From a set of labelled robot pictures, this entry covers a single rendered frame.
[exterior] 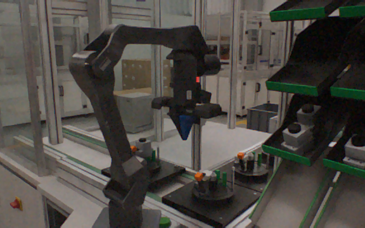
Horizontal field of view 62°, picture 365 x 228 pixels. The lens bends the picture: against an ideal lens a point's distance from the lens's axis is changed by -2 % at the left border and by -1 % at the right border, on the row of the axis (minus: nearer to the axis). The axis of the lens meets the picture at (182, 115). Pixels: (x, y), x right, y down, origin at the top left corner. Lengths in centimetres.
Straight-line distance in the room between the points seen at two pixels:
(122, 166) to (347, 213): 54
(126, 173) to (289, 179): 46
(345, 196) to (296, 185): 12
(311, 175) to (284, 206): 11
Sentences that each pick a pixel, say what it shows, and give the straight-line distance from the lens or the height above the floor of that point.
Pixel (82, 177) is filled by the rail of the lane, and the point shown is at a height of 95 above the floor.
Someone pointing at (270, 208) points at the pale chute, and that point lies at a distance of 89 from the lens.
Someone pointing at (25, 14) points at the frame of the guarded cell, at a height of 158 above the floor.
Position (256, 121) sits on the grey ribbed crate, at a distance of 303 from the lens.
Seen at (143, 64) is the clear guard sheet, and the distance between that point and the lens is 138.
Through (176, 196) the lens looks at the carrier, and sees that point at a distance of 105.
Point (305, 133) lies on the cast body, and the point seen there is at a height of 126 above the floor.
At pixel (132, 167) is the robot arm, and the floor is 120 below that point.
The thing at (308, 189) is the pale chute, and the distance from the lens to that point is 88.
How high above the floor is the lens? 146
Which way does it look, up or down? 13 degrees down
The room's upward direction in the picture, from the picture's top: straight up
